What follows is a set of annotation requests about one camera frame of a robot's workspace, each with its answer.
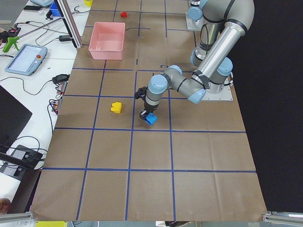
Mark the blue toy block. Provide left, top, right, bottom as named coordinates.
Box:
left=144, top=113, right=158, bottom=126

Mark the black power adapter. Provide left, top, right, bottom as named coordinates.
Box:
left=58, top=35, right=71, bottom=42

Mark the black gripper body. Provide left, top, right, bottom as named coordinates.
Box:
left=134, top=87, right=158, bottom=116

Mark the aluminium frame post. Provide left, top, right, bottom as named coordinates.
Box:
left=54, top=0, right=82, bottom=49

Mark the red toy block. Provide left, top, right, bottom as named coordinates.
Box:
left=120, top=11, right=128, bottom=18

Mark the yellow toy block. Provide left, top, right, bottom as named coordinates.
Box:
left=110, top=102, right=123, bottom=114

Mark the pink plastic box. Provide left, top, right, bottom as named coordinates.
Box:
left=89, top=22, right=125, bottom=61

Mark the black monitor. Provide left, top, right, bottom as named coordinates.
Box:
left=0, top=87, right=32, bottom=152

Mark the teach pendant tablet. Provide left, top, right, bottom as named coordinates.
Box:
left=5, top=44, right=48, bottom=76

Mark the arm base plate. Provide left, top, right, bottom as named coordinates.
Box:
left=203, top=71, right=233, bottom=101
left=185, top=12, right=203, bottom=31

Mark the blue storage bin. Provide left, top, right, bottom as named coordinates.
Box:
left=49, top=2, right=61, bottom=17

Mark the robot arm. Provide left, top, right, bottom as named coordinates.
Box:
left=134, top=0, right=255, bottom=125

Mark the green handled reach grabber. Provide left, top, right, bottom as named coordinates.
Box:
left=3, top=17, right=63, bottom=52

